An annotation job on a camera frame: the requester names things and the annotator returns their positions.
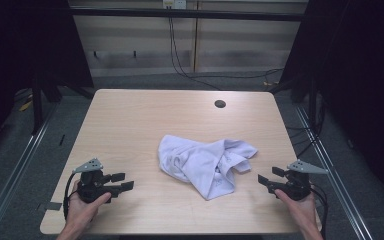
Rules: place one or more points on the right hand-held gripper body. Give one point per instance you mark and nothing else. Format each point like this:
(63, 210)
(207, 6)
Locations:
(296, 186)

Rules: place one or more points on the black wall hook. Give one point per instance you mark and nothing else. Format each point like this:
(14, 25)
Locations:
(95, 54)
(135, 54)

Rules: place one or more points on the black horizontal frame bar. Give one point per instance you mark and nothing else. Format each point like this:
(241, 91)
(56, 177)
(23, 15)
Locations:
(186, 14)

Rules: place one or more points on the yellow floor item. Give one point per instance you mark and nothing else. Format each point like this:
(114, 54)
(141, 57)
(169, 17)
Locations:
(25, 106)

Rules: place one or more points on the metal floor rail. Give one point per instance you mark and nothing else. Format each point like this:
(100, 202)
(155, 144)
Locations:
(333, 173)
(16, 166)

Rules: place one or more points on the white printed cloth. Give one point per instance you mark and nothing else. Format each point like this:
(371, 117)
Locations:
(200, 163)

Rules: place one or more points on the black curtain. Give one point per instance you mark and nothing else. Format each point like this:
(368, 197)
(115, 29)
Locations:
(363, 83)
(20, 43)

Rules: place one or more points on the grey floor tape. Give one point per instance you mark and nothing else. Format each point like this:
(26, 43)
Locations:
(51, 206)

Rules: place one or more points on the person's right hand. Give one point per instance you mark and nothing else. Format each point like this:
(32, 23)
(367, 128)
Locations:
(301, 211)

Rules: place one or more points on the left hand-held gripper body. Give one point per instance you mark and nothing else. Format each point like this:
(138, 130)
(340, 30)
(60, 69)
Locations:
(91, 186)

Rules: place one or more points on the black metal stand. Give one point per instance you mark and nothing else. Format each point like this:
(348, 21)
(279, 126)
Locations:
(38, 106)
(313, 103)

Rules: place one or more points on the white wall socket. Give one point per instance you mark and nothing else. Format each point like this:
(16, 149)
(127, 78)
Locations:
(175, 4)

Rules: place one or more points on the person's left hand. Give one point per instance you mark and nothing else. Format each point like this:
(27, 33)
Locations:
(80, 213)

